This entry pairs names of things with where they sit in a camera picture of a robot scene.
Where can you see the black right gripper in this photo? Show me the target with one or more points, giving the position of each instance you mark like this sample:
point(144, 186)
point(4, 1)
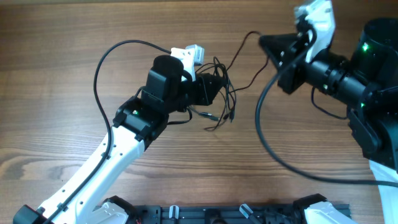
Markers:
point(292, 66)

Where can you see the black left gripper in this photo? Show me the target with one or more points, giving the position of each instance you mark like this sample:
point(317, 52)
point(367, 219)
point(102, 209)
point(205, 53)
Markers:
point(207, 92)

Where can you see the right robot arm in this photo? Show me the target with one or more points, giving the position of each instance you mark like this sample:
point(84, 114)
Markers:
point(366, 83)

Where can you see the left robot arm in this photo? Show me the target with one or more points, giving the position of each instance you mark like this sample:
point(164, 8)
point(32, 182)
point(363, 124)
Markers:
point(138, 122)

